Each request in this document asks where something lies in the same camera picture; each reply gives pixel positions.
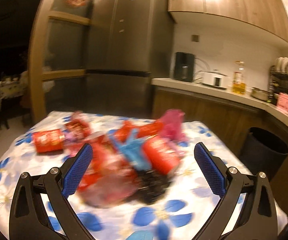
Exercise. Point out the wooden lower cabinets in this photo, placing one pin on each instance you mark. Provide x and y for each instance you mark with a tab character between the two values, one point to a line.
230	122

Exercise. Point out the red plastic bag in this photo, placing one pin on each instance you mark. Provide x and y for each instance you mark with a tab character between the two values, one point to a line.
146	130

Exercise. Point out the wooden upper cabinets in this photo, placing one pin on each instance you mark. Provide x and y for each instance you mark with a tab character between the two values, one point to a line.
266	16

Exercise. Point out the wooden cabinets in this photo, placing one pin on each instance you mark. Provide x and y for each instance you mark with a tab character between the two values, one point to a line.
230	122
266	16

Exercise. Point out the wooden glass door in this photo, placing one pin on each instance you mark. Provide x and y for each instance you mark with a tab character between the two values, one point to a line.
57	78

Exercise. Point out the black trash bin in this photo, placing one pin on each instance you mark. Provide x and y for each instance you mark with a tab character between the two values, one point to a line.
263	151

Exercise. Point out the black plastic bag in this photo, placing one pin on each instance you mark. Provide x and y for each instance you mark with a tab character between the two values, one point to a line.
151	186

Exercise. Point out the blue floral tablecloth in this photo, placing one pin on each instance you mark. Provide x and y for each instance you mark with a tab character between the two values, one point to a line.
179	214

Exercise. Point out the steel bowl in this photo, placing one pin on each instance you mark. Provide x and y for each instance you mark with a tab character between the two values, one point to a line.
259	94

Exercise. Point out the dark steel refrigerator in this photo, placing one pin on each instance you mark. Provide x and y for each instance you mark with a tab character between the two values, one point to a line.
129	44

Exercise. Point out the pink utensil holder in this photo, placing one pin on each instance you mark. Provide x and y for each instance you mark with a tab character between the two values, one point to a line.
282	102

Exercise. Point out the black dish rack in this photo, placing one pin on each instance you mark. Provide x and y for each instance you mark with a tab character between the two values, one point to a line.
278	79

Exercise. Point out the red snack wrapper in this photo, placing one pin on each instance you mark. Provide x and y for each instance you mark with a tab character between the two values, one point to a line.
78	126

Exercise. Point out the clear red plastic packaging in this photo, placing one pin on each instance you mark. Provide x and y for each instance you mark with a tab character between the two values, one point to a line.
109	179

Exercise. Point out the blue disposable glove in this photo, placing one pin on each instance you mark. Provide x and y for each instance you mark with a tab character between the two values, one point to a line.
132	150

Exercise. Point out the white slow cooker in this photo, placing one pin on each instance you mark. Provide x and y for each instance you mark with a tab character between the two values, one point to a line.
215	80

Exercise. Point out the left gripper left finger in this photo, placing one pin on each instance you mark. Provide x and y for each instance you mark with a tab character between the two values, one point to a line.
28	217

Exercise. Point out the cooking oil bottle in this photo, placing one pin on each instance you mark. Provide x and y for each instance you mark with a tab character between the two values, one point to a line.
238	83

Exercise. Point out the pink plastic bag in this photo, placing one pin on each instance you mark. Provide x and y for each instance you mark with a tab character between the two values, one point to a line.
172	125

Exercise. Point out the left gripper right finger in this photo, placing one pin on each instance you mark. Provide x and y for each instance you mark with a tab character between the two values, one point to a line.
257	218

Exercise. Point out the wall socket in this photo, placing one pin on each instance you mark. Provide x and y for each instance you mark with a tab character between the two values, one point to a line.
195	38

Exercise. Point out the red paper cup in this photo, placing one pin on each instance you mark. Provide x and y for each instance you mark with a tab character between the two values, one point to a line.
48	141
163	158

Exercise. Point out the black air fryer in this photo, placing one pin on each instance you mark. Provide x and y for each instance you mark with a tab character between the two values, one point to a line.
184	67

